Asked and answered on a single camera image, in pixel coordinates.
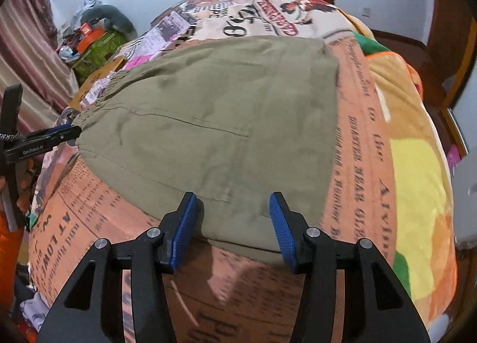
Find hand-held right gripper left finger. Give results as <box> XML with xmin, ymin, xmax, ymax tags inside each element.
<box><xmin>37</xmin><ymin>191</ymin><xmax>204</xmax><ymax>343</ymax></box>

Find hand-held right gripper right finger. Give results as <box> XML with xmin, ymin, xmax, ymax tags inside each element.
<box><xmin>269</xmin><ymin>191</ymin><xmax>433</xmax><ymax>343</ymax></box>

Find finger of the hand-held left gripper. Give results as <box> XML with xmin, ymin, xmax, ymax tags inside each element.
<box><xmin>39</xmin><ymin>124</ymin><xmax>75</xmax><ymax>135</ymax></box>
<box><xmin>22</xmin><ymin>127</ymin><xmax>81</xmax><ymax>145</ymax></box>

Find olive green pants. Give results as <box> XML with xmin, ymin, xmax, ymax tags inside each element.
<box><xmin>72</xmin><ymin>35</ymin><xmax>340</xmax><ymax>265</ymax></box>

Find wooden laptop table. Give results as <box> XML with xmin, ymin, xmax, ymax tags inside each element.
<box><xmin>69</xmin><ymin>56</ymin><xmax>125</xmax><ymax>109</ymax></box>

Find green storage box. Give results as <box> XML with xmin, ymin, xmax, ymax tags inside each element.
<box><xmin>72</xmin><ymin>30</ymin><xmax>129</xmax><ymax>84</ymax></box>

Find striped pink beige curtain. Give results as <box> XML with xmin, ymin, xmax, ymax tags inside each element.
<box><xmin>0</xmin><ymin>0</ymin><xmax>79</xmax><ymax>135</ymax></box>

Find newspaper print bedsheet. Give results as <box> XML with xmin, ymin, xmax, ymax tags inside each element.
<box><xmin>28</xmin><ymin>0</ymin><xmax>396</xmax><ymax>343</ymax></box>

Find orange box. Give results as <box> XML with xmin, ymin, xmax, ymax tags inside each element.
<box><xmin>78</xmin><ymin>30</ymin><xmax>103</xmax><ymax>50</ymax></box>

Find orange cloth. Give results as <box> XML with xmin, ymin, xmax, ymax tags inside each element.
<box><xmin>0</xmin><ymin>212</ymin><xmax>24</xmax><ymax>306</ymax></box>

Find grey curved pillow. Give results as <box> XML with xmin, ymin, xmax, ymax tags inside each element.
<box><xmin>80</xmin><ymin>4</ymin><xmax>135</xmax><ymax>34</ymax></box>

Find orange yellow fleece blanket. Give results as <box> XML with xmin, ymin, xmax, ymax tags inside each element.
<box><xmin>350</xmin><ymin>15</ymin><xmax>459</xmax><ymax>336</ymax></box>

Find white printed cloth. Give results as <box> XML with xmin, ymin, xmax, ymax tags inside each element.
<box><xmin>20</xmin><ymin>291</ymin><xmax>50</xmax><ymax>332</ymax></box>

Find pink cloth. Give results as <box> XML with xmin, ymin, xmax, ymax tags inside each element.
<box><xmin>447</xmin><ymin>143</ymin><xmax>461</xmax><ymax>176</ymax></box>

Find wooden door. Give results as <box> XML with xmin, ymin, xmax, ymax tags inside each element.
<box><xmin>427</xmin><ymin>0</ymin><xmax>477</xmax><ymax>109</ymax></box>

